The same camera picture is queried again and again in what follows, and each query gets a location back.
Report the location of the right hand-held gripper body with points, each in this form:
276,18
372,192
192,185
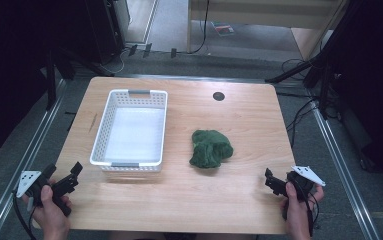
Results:
304,176

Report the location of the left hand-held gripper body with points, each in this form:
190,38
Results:
29,182

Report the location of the person's right hand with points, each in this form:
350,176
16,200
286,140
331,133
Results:
297,220

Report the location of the person's left hand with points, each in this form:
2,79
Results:
52,221

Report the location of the green cloth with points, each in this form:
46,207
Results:
210,148

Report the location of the white plastic basket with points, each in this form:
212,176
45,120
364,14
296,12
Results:
134,133

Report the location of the black tripod stand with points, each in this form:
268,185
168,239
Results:
50,83
324,86

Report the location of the black round table grommet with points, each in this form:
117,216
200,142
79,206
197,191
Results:
218,96

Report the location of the dark curtain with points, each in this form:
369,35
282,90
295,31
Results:
12,66
372,83

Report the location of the light wooden furniture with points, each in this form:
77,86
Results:
307,36

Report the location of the black cabinet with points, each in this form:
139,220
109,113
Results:
107,30

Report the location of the colourful booklet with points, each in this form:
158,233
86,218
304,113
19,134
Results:
223,28

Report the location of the metal floor rail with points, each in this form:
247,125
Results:
29,156
339,164

